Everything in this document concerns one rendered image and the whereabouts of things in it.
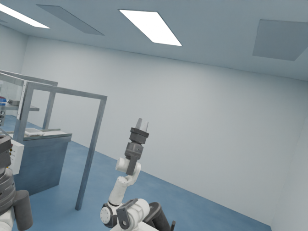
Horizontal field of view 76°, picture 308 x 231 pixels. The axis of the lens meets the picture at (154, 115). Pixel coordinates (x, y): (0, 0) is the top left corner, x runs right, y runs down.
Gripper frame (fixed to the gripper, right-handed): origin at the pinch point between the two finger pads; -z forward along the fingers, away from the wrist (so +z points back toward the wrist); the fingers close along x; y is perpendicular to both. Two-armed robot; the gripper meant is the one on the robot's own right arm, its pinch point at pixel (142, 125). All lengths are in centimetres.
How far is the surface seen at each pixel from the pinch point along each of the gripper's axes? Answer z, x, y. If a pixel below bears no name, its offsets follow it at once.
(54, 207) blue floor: 124, -85, 203
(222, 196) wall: 53, -379, 79
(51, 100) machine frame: -21, -42, 252
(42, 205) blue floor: 125, -73, 213
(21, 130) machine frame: 27, 16, 127
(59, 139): 32, -70, 235
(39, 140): 41, -38, 223
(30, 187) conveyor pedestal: 109, -58, 240
